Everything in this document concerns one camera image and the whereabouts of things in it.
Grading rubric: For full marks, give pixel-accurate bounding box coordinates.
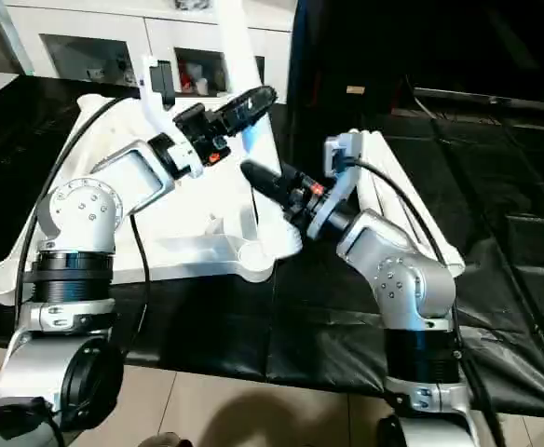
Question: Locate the white compartment tray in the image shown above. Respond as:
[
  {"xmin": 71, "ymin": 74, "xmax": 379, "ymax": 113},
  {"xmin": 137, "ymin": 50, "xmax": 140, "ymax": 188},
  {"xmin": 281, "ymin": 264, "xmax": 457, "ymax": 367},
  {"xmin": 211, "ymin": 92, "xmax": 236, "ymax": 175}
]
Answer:
[{"xmin": 0, "ymin": 93, "xmax": 282, "ymax": 304}]

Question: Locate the black work mat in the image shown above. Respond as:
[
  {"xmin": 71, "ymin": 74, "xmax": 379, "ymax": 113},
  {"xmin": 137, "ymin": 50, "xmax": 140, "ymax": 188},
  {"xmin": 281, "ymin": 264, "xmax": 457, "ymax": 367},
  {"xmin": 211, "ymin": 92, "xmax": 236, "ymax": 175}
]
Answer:
[{"xmin": 0, "ymin": 74, "xmax": 544, "ymax": 420}]

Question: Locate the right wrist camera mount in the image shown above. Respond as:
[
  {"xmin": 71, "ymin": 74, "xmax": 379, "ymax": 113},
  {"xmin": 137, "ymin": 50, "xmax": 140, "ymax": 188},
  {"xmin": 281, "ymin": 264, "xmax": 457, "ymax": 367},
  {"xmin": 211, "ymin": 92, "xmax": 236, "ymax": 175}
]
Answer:
[{"xmin": 307, "ymin": 133, "xmax": 364, "ymax": 241}]

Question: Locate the long black bar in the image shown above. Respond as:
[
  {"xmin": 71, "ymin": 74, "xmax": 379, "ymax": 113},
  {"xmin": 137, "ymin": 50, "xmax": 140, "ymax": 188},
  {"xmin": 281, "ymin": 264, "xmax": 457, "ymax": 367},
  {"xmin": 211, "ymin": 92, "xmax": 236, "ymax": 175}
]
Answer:
[{"xmin": 412, "ymin": 88, "xmax": 544, "ymax": 113}]

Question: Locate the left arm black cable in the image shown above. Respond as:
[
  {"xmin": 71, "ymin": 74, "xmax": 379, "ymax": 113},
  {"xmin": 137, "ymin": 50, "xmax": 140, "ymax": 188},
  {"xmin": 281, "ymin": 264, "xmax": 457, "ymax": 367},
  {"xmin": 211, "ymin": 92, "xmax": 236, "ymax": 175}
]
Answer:
[{"xmin": 13, "ymin": 93, "xmax": 152, "ymax": 350}]

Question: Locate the white plastic table leg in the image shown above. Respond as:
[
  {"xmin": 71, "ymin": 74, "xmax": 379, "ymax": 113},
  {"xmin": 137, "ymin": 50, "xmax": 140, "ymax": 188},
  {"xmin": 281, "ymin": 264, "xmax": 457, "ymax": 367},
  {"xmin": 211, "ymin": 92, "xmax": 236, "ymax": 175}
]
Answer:
[
  {"xmin": 212, "ymin": 0, "xmax": 304, "ymax": 259},
  {"xmin": 358, "ymin": 131, "xmax": 422, "ymax": 243},
  {"xmin": 365, "ymin": 130, "xmax": 466, "ymax": 278},
  {"xmin": 351, "ymin": 132, "xmax": 394, "ymax": 220}
]

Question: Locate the white glass-door cabinet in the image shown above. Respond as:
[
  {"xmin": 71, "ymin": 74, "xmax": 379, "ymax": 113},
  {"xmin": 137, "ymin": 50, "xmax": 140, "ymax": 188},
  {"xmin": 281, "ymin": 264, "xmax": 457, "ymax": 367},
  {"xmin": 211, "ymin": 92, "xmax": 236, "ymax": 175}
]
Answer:
[{"xmin": 7, "ymin": 0, "xmax": 296, "ymax": 103}]

